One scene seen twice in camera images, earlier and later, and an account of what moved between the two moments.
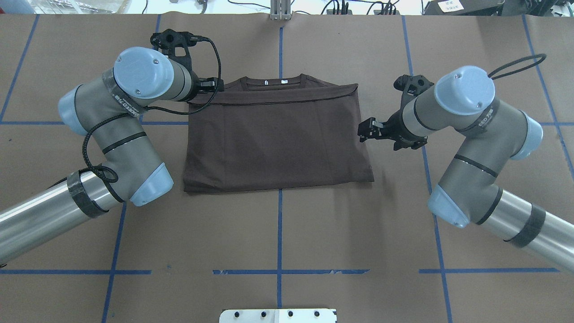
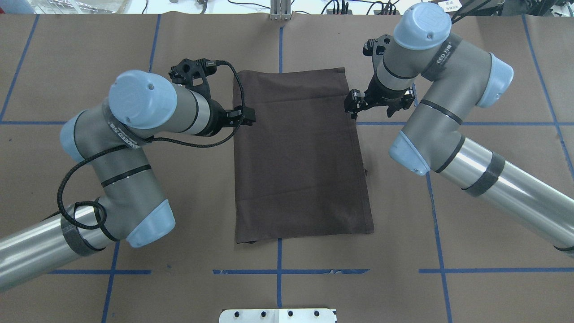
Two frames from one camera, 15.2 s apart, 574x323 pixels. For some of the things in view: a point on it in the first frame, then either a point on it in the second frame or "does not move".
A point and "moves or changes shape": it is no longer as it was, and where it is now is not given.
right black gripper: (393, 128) -> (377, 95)
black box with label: (464, 7) does not move
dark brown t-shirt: (289, 133) moves or changes shape
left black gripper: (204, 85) -> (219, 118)
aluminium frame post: (280, 10) does not move
